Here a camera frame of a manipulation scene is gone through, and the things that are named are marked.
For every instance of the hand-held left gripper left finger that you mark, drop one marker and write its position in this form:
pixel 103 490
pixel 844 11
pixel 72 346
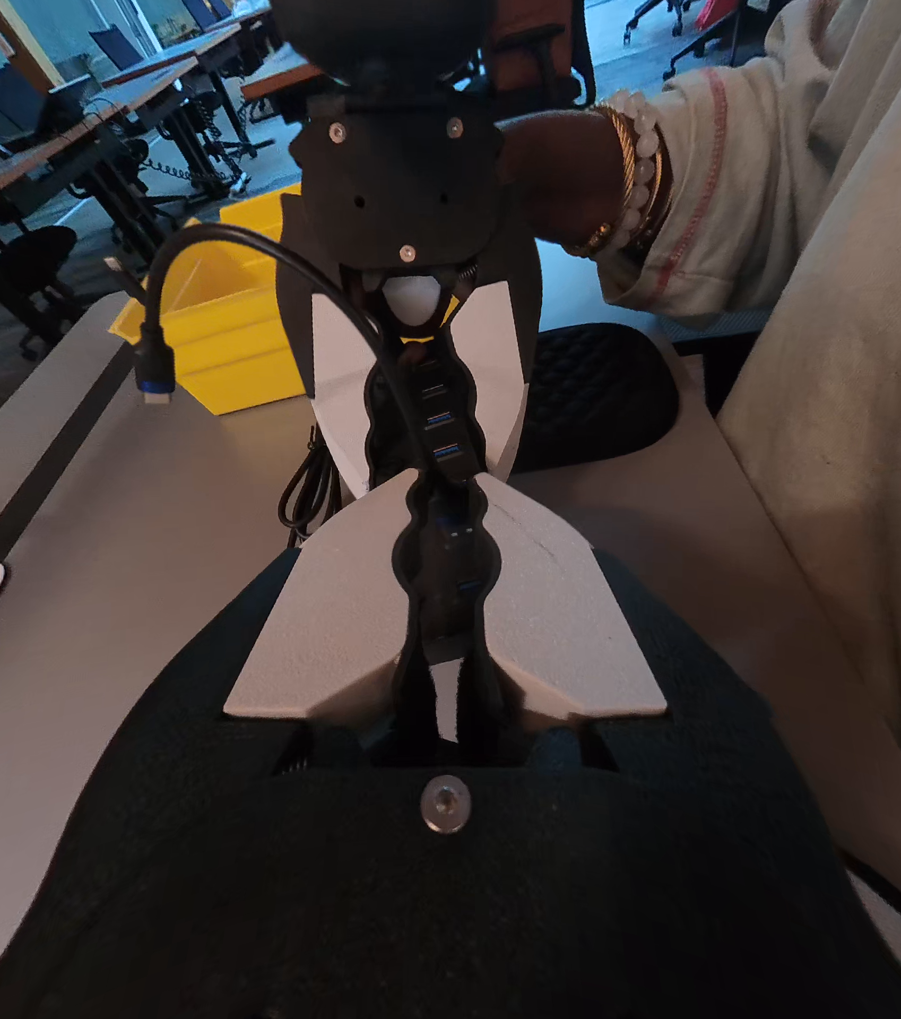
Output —
pixel 323 621

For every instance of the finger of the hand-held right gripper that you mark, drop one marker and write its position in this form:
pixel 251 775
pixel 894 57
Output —
pixel 343 374
pixel 494 358

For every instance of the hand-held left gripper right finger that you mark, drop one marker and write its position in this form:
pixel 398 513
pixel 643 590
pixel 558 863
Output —
pixel 570 621

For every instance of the black usb hub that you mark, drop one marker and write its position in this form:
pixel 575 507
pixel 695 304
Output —
pixel 450 434

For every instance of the person's right forearm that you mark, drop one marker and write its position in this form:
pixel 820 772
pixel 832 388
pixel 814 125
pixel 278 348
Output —
pixel 737 183

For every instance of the person's right hand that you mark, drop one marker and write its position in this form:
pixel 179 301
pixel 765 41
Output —
pixel 554 175

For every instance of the black textured pad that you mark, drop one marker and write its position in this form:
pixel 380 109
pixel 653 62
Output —
pixel 594 390

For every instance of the yellow plastic bin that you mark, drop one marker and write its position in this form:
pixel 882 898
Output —
pixel 220 342

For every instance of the wood-top office desk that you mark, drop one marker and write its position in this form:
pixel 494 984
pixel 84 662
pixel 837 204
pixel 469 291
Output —
pixel 13 171
pixel 172 60
pixel 283 76

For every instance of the orange and black chair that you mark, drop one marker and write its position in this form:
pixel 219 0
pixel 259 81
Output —
pixel 538 48

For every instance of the black office chair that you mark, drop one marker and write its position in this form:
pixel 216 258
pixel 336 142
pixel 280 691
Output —
pixel 29 255

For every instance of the person's cream sweatshirt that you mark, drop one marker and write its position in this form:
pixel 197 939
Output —
pixel 856 398

